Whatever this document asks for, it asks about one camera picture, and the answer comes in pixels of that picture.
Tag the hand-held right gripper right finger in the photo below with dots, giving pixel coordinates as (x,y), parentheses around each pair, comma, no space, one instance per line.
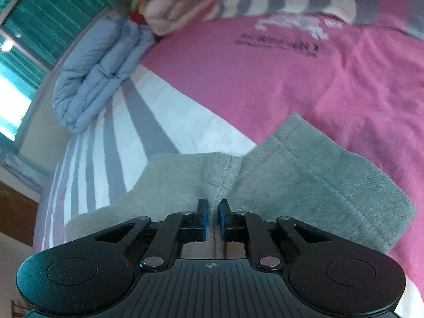
(221,220)

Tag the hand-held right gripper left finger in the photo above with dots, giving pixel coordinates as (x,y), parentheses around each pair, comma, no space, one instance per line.
(204,220)

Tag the grey fleece pants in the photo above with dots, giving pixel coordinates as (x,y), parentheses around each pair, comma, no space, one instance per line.
(298,175)

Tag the pink striped printed blanket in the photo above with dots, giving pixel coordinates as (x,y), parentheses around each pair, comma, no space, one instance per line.
(251,82)

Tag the folded light blue quilt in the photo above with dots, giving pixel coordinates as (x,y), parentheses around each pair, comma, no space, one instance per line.
(96,73)

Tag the wooden furniture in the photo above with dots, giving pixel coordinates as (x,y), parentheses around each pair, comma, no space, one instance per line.
(16,212)

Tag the pink striped folded blanket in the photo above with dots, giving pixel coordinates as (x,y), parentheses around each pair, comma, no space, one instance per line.
(179,3)

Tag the green window curtain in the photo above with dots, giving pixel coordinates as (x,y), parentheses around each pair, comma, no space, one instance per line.
(49,16)

